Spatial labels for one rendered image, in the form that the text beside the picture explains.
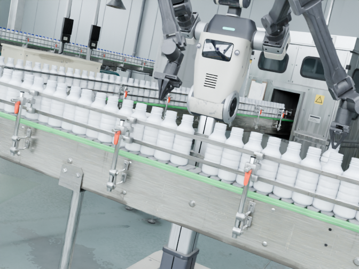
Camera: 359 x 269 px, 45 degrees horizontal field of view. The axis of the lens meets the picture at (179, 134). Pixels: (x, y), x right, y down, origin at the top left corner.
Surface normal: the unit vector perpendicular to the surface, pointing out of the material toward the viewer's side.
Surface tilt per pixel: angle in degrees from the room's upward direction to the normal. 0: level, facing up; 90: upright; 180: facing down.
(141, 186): 90
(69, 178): 90
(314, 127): 90
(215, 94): 90
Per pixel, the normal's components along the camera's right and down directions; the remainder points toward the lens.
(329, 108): -0.69, -0.04
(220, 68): -0.44, 0.04
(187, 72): 0.69, 0.25
